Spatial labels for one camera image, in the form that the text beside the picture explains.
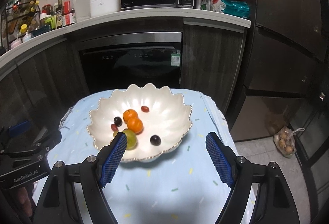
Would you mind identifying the light blue patterned tablecloth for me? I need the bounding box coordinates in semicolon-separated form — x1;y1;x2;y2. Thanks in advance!
47;89;239;223

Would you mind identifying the dark purple plum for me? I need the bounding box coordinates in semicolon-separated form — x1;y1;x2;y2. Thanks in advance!
150;135;161;146

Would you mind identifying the dark refrigerator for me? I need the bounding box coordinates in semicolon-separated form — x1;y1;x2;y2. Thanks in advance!
226;0;327;141

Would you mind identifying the white rice cooker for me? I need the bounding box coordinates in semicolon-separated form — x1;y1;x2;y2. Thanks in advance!
90;0;121;18

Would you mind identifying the white scalloped ceramic bowl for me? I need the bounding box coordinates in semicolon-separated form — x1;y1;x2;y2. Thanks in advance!
86;83;192;163

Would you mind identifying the bag of nuts on floor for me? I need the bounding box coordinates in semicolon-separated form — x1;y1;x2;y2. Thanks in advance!
273;126;305;158

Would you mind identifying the dark glass sauce bottle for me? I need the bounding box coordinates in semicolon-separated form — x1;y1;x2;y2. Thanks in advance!
56;0;63;28

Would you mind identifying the white kitchen countertop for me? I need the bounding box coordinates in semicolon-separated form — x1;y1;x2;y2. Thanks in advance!
1;8;251;79

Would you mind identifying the red-label sauce bottle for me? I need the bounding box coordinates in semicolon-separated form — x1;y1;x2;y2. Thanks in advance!
62;0;76;27

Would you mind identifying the large orange mandarin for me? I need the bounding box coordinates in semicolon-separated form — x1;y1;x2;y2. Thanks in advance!
123;109;139;123

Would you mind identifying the left hand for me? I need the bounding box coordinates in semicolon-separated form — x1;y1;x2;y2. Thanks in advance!
17;187;35;218

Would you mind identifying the red cherry tomato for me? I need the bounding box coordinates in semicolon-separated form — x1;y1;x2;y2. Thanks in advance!
111;124;118;131
140;106;149;112

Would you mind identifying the black wire spice rack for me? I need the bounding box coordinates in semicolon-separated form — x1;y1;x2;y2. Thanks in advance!
1;0;41;51

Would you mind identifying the black built-in oven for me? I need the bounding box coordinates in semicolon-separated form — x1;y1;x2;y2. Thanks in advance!
77;31;182;93

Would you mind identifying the green round fruit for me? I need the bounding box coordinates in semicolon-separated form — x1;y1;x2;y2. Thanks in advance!
122;129;137;150

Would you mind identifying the small orange mandarin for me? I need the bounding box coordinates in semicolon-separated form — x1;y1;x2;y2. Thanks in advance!
127;118;144;134

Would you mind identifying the green label sticker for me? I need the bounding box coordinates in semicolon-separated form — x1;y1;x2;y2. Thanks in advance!
171;50;181;67

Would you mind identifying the teal snack bag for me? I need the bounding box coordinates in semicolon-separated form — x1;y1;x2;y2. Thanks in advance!
221;0;250;19

